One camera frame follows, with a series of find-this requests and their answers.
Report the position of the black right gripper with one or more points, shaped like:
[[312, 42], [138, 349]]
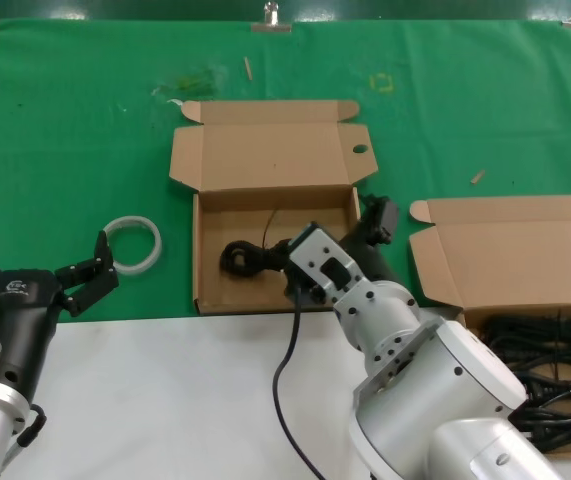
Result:
[[371, 261]]

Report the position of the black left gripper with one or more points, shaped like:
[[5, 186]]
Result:
[[25, 320]]

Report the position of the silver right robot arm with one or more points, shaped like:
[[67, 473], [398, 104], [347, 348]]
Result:
[[440, 390]]

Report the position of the open brown cardboard box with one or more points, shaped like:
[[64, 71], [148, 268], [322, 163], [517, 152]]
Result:
[[505, 250]]

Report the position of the cardboard box with round hole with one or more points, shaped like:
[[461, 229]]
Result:
[[275, 150]]

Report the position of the short wooden stick piece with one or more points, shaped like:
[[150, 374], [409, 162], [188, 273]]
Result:
[[478, 177]]

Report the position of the clear tape roll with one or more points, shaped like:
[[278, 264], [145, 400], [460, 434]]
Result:
[[155, 250]]

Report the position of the green table cloth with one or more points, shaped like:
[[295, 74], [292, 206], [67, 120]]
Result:
[[65, 150]]

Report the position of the long wooden stick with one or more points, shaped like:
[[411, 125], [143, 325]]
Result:
[[248, 68]]

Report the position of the clear plastic wrapper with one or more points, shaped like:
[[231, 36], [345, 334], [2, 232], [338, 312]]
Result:
[[190, 82]]

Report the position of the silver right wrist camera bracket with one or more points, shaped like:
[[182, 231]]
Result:
[[315, 255]]

